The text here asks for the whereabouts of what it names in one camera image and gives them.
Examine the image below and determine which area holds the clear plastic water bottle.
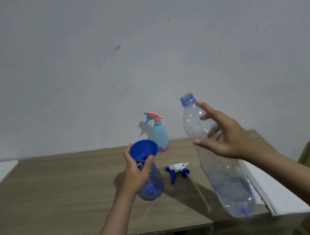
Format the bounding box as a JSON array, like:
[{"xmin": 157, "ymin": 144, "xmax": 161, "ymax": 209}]
[{"xmin": 179, "ymin": 86, "xmax": 258, "ymax": 225}]

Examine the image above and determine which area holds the person's left forearm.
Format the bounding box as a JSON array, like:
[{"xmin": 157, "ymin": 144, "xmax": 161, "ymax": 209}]
[{"xmin": 75, "ymin": 188, "xmax": 144, "ymax": 235}]

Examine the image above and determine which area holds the white paper stack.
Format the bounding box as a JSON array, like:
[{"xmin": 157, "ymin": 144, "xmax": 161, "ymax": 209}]
[{"xmin": 238, "ymin": 150, "xmax": 310, "ymax": 221}]

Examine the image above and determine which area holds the white blue spray trigger head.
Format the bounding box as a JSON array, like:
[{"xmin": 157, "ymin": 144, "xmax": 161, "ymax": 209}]
[{"xmin": 165, "ymin": 159, "xmax": 212, "ymax": 218}]

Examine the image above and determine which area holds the person's right hand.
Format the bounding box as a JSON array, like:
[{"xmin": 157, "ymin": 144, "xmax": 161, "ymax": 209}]
[{"xmin": 188, "ymin": 94, "xmax": 258, "ymax": 167}]

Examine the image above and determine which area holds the person's right forearm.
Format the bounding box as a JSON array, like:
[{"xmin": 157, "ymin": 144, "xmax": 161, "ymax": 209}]
[{"xmin": 240, "ymin": 139, "xmax": 310, "ymax": 235}]

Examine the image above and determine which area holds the person's left hand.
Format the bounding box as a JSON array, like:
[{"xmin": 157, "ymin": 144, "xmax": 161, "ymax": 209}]
[{"xmin": 115, "ymin": 140, "xmax": 159, "ymax": 197}]

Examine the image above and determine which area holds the light blue pink spray bottle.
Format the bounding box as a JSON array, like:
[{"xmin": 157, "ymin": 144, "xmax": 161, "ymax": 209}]
[{"xmin": 143, "ymin": 109, "xmax": 171, "ymax": 155}]

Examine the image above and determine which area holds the blue plastic funnel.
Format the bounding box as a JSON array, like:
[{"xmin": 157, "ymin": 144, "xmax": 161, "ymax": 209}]
[{"xmin": 128, "ymin": 137, "xmax": 164, "ymax": 166}]

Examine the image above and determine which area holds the translucent blue spray bottle body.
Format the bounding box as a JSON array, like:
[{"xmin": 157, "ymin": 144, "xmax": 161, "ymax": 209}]
[{"xmin": 134, "ymin": 160, "xmax": 167, "ymax": 203}]

